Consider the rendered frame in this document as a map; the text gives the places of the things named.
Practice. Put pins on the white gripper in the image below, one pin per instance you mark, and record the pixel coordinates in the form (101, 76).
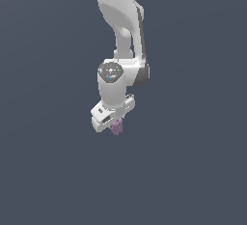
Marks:
(106, 117)

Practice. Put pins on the small purple block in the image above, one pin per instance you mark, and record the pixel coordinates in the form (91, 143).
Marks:
(116, 126)

